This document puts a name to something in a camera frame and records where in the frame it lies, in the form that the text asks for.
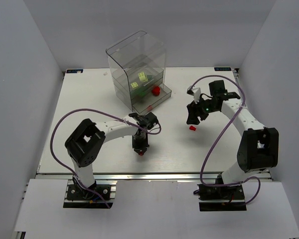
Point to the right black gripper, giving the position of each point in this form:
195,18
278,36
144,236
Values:
195,111

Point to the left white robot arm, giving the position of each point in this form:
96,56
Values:
85,142

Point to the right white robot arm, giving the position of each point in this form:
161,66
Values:
259,145

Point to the left blue label sticker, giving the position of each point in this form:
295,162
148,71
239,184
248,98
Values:
74,71

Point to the grey drawer trays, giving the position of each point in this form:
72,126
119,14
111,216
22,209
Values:
141,89

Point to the yellow lego brick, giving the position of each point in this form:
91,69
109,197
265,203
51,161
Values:
142,77
134,85

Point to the blue label sticker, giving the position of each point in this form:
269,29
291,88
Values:
222,69
74,71

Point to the red white green lego stack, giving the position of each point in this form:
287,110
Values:
156,91

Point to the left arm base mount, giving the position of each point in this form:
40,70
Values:
77,197

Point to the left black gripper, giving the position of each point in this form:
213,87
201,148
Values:
140,145

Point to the clear acrylic cover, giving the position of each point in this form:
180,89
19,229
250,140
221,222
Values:
137,50

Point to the right blue label sticker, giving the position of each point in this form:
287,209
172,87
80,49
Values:
222,69

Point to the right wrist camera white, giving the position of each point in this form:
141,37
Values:
195,92

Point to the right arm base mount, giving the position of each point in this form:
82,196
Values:
220,199

